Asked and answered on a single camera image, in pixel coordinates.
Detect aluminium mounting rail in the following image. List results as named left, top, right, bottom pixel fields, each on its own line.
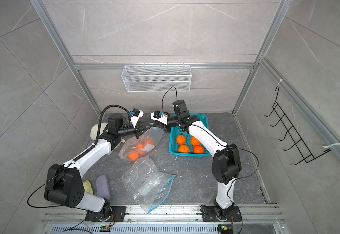
left=40, top=204, right=285, bottom=224

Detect orange four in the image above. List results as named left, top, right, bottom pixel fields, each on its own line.
left=190, top=137, right=201, bottom=146

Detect orange two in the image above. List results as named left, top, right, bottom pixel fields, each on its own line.
left=178, top=145, right=190, bottom=154

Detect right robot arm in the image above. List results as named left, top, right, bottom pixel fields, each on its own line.
left=151, top=99, right=242, bottom=220

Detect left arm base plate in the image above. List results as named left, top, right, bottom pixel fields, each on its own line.
left=85, top=206, right=127, bottom=222

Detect orange five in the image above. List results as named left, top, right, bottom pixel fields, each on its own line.
left=136, top=144, right=146, bottom=155

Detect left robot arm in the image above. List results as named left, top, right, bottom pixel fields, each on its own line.
left=44, top=109, right=146, bottom=219

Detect purple cloth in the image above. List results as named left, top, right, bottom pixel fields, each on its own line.
left=96, top=175, right=111, bottom=200

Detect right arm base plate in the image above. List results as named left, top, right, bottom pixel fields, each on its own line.
left=199, top=204, right=242, bottom=222

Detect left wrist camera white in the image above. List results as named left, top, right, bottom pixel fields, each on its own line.
left=130, top=108, right=144, bottom=128

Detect teal plastic basket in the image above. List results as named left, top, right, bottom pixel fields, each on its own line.
left=169, top=126, right=211, bottom=157

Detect orange six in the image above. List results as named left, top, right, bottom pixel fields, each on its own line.
left=144, top=140, right=155, bottom=146

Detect orange one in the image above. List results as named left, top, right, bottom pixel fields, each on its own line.
left=193, top=145, right=205, bottom=154

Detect black wire hook rack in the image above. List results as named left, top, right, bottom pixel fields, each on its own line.
left=264, top=86, right=331, bottom=166

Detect orange seven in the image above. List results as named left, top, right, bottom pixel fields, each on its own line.
left=128, top=150, right=139, bottom=161

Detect clear zip-top bag blue seal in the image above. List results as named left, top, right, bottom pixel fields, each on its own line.
left=121, top=157, right=176, bottom=214

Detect orange three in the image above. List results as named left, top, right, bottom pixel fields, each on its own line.
left=176, top=135, right=187, bottom=145

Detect white plush dog toy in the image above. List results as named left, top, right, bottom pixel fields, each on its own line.
left=90, top=122, right=107, bottom=140

